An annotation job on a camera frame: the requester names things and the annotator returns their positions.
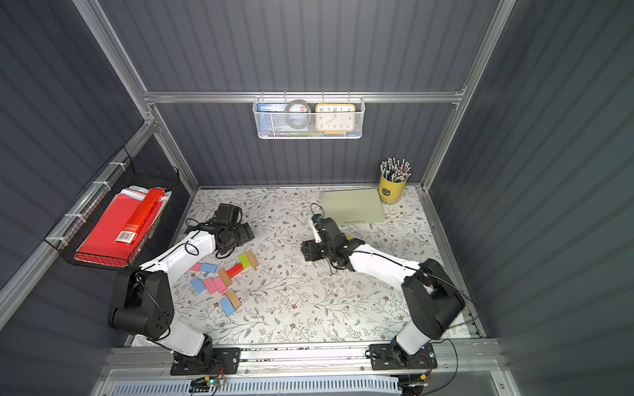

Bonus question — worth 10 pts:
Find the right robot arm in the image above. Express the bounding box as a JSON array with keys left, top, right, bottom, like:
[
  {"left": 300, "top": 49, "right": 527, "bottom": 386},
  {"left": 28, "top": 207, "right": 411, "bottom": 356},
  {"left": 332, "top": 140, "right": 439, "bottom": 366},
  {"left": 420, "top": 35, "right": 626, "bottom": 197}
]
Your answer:
[{"left": 301, "top": 214, "right": 466, "bottom": 365}]

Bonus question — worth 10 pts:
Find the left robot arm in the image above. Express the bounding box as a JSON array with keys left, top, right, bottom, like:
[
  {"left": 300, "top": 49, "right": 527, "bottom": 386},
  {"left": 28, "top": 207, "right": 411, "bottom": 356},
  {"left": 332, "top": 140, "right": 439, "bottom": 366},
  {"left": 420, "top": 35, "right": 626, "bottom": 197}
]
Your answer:
[{"left": 107, "top": 203, "right": 254, "bottom": 356}]

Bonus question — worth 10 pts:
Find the green block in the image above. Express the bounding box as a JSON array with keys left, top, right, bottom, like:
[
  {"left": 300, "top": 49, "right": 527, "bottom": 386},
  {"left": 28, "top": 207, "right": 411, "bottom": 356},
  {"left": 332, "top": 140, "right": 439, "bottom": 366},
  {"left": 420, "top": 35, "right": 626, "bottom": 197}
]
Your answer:
[{"left": 239, "top": 253, "right": 252, "bottom": 269}]

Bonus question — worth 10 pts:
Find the tan wooden block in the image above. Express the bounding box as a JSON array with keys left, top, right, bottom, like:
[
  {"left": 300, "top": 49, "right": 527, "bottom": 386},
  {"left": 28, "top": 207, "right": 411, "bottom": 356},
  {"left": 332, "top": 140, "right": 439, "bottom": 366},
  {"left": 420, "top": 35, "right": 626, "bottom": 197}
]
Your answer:
[{"left": 246, "top": 251, "right": 259, "bottom": 269}]

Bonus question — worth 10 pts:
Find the light blue block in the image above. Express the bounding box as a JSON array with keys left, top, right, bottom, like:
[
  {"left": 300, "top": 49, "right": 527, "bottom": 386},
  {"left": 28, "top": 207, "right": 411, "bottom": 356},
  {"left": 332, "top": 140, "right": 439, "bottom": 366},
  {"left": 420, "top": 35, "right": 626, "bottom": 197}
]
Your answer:
[
  {"left": 190, "top": 277, "right": 206, "bottom": 294},
  {"left": 200, "top": 263, "right": 218, "bottom": 274}
]

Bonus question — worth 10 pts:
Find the red block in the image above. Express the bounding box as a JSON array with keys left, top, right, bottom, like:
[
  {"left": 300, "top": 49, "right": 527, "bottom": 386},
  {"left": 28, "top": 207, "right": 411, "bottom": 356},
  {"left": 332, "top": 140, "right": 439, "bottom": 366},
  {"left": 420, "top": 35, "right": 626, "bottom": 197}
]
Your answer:
[{"left": 226, "top": 263, "right": 244, "bottom": 279}]

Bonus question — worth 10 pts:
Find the pale green workspace book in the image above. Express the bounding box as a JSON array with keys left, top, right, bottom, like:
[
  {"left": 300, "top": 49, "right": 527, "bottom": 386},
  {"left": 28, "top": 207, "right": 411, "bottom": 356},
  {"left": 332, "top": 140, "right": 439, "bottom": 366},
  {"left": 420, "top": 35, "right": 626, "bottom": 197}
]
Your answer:
[{"left": 320, "top": 188, "right": 386, "bottom": 225}]

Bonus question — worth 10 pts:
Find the tan block middle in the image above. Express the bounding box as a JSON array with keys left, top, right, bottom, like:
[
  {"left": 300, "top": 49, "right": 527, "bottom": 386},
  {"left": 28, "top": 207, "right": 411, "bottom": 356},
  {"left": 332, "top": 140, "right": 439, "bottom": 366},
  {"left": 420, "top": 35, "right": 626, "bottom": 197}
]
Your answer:
[{"left": 217, "top": 268, "right": 233, "bottom": 288}]

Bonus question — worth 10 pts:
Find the tan block front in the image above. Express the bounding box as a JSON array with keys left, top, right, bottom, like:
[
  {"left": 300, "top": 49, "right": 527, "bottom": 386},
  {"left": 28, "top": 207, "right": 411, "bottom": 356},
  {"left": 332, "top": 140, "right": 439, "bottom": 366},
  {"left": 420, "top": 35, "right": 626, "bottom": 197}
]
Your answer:
[{"left": 226, "top": 289, "right": 242, "bottom": 310}]

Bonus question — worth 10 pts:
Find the red long box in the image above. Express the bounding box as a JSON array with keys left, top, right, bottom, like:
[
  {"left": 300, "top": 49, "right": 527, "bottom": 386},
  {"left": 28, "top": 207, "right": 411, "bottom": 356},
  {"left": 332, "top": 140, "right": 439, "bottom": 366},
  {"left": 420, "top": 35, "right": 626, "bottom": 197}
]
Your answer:
[{"left": 115, "top": 188, "right": 165, "bottom": 245}]

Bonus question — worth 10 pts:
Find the blue block front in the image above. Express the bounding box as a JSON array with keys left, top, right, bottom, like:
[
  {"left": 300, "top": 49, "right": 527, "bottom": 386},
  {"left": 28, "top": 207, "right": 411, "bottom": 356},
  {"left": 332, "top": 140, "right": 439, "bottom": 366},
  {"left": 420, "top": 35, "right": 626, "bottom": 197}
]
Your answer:
[{"left": 220, "top": 297, "right": 235, "bottom": 317}]

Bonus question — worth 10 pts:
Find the yellow pen cup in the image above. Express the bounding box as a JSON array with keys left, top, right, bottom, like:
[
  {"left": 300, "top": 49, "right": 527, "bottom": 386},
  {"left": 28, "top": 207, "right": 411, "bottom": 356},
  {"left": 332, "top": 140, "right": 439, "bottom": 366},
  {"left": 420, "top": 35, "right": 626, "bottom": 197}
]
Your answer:
[{"left": 378, "top": 158, "right": 411, "bottom": 204}]

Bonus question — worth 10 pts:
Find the red folder stack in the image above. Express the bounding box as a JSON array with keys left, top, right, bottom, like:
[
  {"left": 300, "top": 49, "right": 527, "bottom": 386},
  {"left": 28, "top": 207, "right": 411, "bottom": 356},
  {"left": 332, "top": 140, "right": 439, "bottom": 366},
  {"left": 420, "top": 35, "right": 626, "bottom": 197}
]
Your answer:
[{"left": 74, "top": 186, "right": 172, "bottom": 268}]

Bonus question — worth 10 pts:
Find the grey tape roll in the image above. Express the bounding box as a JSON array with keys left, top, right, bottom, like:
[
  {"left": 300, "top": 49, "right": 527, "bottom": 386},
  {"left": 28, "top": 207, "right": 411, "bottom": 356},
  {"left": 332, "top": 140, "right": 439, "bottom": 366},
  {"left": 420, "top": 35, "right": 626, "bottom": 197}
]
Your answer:
[{"left": 284, "top": 99, "right": 311, "bottom": 130}]

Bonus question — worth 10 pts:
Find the yellow square clock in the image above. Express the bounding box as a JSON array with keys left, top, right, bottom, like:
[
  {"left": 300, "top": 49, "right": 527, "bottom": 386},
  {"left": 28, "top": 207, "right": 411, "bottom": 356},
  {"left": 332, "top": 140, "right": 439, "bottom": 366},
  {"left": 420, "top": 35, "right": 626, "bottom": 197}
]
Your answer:
[{"left": 315, "top": 103, "right": 357, "bottom": 135}]

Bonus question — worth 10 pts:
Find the green circuit board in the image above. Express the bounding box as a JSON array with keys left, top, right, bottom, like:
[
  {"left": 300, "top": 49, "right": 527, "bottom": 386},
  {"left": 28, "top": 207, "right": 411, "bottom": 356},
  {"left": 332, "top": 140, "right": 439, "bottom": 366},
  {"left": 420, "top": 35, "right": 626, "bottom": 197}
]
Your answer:
[{"left": 188, "top": 376, "right": 226, "bottom": 395}]

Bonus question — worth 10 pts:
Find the black wire side basket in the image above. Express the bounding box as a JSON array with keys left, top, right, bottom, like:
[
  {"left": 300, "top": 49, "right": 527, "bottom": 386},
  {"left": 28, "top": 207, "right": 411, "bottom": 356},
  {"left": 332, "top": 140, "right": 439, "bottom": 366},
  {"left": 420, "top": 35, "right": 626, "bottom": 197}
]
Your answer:
[{"left": 46, "top": 158, "right": 190, "bottom": 270}]

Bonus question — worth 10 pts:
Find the white wire wall basket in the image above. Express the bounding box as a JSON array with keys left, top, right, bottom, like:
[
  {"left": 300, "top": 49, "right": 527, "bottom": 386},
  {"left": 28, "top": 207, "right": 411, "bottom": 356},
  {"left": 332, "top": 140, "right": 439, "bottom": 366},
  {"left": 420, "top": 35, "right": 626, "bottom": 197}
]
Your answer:
[{"left": 252, "top": 96, "right": 366, "bottom": 140}]

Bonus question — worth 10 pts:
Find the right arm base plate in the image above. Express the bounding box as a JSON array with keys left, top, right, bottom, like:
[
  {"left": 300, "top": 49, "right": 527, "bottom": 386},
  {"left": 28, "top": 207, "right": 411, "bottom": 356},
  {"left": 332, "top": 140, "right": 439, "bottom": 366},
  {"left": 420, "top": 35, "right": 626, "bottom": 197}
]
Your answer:
[{"left": 365, "top": 343, "right": 438, "bottom": 371}]

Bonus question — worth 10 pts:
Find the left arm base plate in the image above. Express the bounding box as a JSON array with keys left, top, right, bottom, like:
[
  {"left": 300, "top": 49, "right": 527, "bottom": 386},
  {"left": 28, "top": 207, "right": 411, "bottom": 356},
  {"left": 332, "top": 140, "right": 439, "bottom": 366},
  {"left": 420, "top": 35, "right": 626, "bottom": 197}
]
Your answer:
[{"left": 170, "top": 346, "right": 241, "bottom": 376}]

